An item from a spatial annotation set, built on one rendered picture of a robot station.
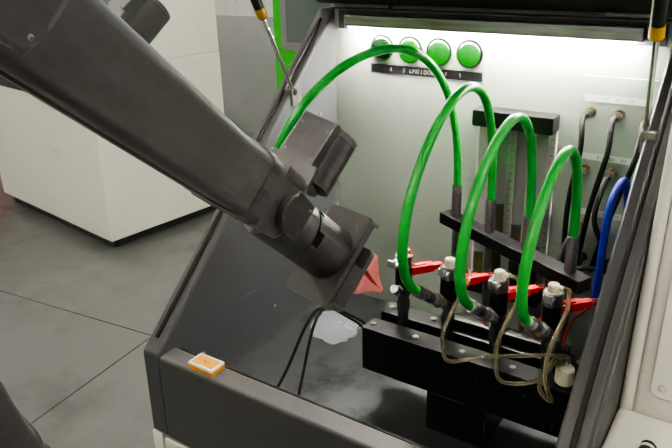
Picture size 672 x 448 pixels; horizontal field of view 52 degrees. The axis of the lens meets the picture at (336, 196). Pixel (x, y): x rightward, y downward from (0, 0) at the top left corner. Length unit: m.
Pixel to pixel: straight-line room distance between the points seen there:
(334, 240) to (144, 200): 3.35
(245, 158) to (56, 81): 0.19
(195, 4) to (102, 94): 3.69
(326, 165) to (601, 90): 0.67
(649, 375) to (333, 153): 0.57
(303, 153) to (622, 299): 0.49
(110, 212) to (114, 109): 3.52
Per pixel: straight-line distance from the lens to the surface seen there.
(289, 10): 4.09
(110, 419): 2.69
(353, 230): 0.71
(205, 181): 0.47
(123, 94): 0.37
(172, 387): 1.19
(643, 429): 1.01
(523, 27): 1.21
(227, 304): 1.28
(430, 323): 1.17
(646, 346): 1.02
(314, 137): 0.63
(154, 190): 4.01
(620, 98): 1.21
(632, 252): 0.98
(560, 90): 1.24
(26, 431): 0.46
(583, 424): 0.91
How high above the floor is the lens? 1.58
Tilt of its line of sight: 20 degrees down
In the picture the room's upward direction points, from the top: 1 degrees counter-clockwise
